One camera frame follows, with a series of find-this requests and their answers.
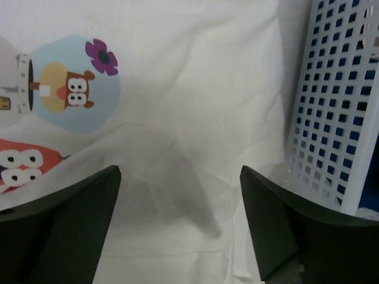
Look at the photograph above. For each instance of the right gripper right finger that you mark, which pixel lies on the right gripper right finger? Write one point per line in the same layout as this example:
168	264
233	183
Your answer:
298	241

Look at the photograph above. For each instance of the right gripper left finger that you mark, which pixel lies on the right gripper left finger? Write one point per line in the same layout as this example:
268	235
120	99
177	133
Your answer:
59	238

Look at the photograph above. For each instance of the blue t shirt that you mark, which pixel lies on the blue t shirt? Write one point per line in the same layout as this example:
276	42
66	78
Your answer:
355	121

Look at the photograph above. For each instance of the white graphic print t shirt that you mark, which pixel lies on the white graphic print t shirt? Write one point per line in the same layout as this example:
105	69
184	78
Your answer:
186	94

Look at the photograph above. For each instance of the white plastic basket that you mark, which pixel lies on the white plastic basket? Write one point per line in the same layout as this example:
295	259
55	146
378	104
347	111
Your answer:
334	103

